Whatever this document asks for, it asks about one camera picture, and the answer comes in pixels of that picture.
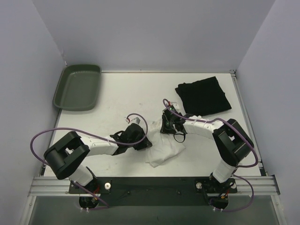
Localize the white t-shirt with robot print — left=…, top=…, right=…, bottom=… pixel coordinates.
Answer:
left=145, top=119, right=185, bottom=168

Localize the black t-shirt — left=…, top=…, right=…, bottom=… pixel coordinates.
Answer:
left=175, top=77, right=232, bottom=116

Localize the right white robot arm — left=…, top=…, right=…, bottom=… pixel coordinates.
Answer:
left=160, top=105, right=254, bottom=183

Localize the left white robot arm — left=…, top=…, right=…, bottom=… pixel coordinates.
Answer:
left=44, top=123, right=152, bottom=193

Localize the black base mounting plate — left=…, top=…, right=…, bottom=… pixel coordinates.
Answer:
left=85, top=177, right=237, bottom=207

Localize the dark green plastic tray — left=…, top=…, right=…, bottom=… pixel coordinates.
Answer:
left=52, top=64, right=101, bottom=112

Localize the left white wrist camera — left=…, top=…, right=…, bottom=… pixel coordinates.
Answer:
left=126, top=117, right=141, bottom=125

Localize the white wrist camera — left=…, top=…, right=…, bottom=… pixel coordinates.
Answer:
left=168, top=102, right=181, bottom=113
left=126, top=117, right=141, bottom=125

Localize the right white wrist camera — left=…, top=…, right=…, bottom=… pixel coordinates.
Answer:
left=168, top=102, right=181, bottom=113

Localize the aluminium extrusion rail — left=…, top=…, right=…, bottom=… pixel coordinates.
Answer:
left=28, top=176, right=280, bottom=196

